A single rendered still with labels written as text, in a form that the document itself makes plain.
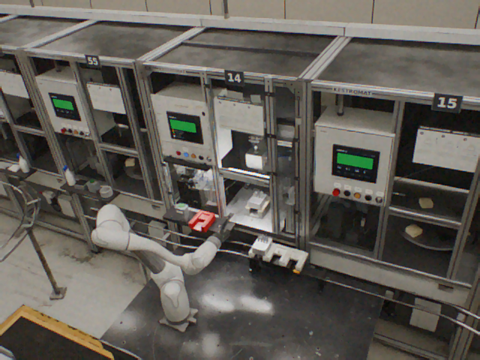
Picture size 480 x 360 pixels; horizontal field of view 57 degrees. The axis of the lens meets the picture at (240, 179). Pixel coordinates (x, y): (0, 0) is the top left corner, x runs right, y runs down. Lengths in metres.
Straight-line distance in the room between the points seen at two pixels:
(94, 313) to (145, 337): 1.24
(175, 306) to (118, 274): 1.64
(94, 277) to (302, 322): 2.21
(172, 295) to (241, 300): 0.49
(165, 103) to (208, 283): 1.24
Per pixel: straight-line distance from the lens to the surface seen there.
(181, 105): 2.81
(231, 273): 3.11
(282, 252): 2.96
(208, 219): 3.11
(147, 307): 3.03
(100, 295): 4.18
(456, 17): 5.84
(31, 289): 4.53
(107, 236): 2.41
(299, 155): 2.58
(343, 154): 2.44
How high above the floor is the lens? 2.93
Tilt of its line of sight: 35 degrees down
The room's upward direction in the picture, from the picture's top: 5 degrees counter-clockwise
